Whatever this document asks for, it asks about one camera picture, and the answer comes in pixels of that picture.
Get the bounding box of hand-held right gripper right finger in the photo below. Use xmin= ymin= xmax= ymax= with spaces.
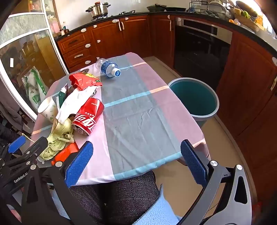
xmin=180 ymin=139 xmax=252 ymax=225

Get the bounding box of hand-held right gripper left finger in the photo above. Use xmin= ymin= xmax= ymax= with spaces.
xmin=20 ymin=141 xmax=94 ymax=225

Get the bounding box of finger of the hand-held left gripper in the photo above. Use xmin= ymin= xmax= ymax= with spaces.
xmin=6 ymin=136 xmax=27 ymax=155
xmin=13 ymin=136 xmax=48 ymax=171

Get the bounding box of orange plastic bag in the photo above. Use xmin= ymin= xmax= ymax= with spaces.
xmin=51 ymin=143 xmax=79 ymax=166

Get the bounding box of pale yellow ribbon bundle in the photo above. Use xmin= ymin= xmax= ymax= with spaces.
xmin=38 ymin=118 xmax=75 ymax=161

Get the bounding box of white paper cup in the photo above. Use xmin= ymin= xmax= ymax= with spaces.
xmin=37 ymin=97 xmax=59 ymax=123

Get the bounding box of red soda can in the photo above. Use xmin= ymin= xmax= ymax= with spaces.
xmin=71 ymin=97 xmax=105 ymax=137

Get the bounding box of dark green wrapper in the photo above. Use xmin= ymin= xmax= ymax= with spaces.
xmin=57 ymin=87 xmax=70 ymax=109

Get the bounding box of white tissue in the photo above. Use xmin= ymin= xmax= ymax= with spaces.
xmin=56 ymin=87 xmax=98 ymax=124

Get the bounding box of teal trash bin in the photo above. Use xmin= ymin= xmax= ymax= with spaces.
xmin=168 ymin=77 xmax=220 ymax=128

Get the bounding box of red snack bag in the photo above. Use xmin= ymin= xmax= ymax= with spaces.
xmin=69 ymin=72 xmax=102 ymax=91

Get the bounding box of clear plastic water bottle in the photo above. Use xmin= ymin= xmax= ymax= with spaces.
xmin=95 ymin=58 xmax=122 ymax=78

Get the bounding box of dark cloth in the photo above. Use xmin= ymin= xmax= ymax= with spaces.
xmin=0 ymin=121 xmax=22 ymax=152

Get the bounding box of person's leg in dark trousers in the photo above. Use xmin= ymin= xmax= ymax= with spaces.
xmin=69 ymin=171 xmax=163 ymax=225

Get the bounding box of green white plastic bag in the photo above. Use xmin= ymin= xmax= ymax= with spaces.
xmin=22 ymin=68 xmax=48 ymax=111

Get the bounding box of light blue fleece garment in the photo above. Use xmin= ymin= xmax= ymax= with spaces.
xmin=138 ymin=184 xmax=184 ymax=225

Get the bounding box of plaid pink grey tablecloth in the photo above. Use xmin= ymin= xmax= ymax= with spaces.
xmin=31 ymin=52 xmax=211 ymax=186

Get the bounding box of glass door cabinet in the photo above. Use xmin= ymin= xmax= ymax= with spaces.
xmin=0 ymin=0 xmax=70 ymax=122

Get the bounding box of large wooden panel cabinet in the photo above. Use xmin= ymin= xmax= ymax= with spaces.
xmin=216 ymin=30 xmax=277 ymax=195

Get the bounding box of wooden drawer cabinet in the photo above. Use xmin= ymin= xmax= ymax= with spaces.
xmin=57 ymin=30 xmax=98 ymax=73

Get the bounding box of black built-in oven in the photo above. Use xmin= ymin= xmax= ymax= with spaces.
xmin=174 ymin=17 xmax=233 ymax=91

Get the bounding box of wooden door cabinet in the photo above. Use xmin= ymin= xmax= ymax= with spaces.
xmin=90 ymin=15 xmax=176 ymax=67

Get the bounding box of wicker fruit basket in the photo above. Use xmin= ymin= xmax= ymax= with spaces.
xmin=229 ymin=1 xmax=263 ymax=31

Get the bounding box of steel cooking pot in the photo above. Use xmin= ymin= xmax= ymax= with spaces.
xmin=85 ymin=2 xmax=111 ymax=19

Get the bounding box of gas stove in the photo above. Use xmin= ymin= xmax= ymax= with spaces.
xmin=91 ymin=12 xmax=150 ymax=22

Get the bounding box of black wok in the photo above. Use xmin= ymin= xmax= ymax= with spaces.
xmin=147 ymin=4 xmax=186 ymax=12

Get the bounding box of wire dish rack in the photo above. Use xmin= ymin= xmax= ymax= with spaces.
xmin=187 ymin=1 xmax=233 ymax=21

